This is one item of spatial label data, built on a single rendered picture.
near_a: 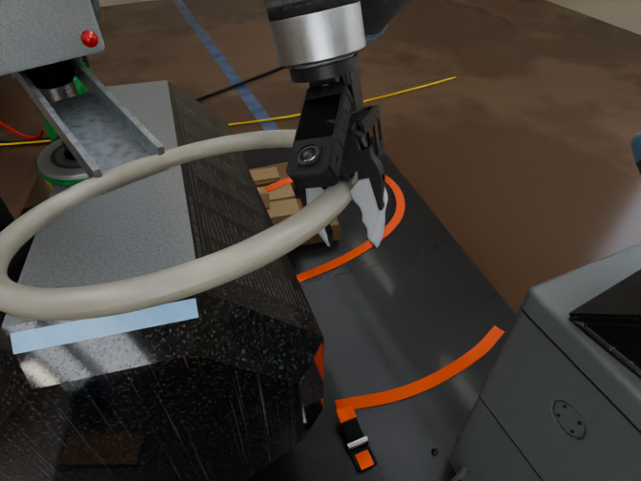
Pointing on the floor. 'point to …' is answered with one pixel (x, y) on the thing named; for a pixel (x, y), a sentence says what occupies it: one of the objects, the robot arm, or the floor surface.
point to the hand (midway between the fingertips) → (349, 240)
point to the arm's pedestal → (556, 393)
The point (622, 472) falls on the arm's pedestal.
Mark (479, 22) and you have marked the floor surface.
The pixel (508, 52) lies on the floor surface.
